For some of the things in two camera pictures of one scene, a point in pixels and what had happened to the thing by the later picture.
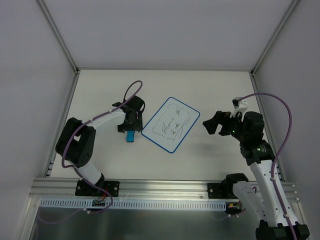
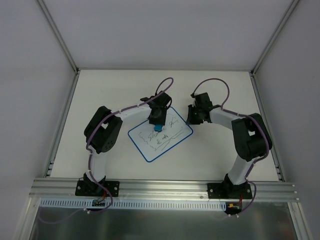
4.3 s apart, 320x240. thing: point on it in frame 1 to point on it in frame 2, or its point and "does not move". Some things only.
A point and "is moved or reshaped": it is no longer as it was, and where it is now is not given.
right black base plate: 220,191 does not move
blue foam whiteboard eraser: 130,136 to 158,127
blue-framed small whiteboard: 171,123 is moved or reshaped
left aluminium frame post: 72,63 does not move
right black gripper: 223,122 to 191,114
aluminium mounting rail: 60,189 does not move
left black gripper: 130,127 to 157,118
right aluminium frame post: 278,30 does not move
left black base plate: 84,189 does not move
